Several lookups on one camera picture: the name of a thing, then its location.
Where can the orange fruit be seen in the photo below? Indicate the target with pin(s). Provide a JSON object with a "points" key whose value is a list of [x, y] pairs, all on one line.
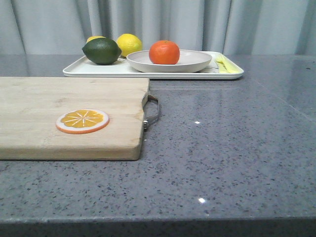
{"points": [[164, 52]]}

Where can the white rectangular tray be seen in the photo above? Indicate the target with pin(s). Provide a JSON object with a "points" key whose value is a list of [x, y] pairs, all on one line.
{"points": [[191, 65]]}

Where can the orange slice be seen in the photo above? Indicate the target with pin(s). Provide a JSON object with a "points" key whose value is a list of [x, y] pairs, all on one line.
{"points": [[82, 121]]}

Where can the yellow lemon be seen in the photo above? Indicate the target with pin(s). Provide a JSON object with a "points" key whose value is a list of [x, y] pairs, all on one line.
{"points": [[93, 37], [129, 43]]}

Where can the yellow plastic fork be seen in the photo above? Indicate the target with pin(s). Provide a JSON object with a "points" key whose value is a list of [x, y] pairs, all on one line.
{"points": [[226, 66]]}

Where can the green lime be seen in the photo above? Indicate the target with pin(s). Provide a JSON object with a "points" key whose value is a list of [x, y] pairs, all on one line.
{"points": [[102, 51]]}

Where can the wooden cutting board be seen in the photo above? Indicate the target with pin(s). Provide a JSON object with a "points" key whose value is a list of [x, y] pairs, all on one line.
{"points": [[30, 106]]}

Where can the rear yellow lemon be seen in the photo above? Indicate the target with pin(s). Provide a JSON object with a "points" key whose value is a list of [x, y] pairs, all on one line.
{"points": [[93, 37]]}

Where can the grey curtain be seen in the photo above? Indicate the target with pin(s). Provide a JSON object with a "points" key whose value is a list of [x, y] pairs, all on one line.
{"points": [[259, 27]]}

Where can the metal cutting board handle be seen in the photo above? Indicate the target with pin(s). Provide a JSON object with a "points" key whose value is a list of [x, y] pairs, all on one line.
{"points": [[152, 112]]}

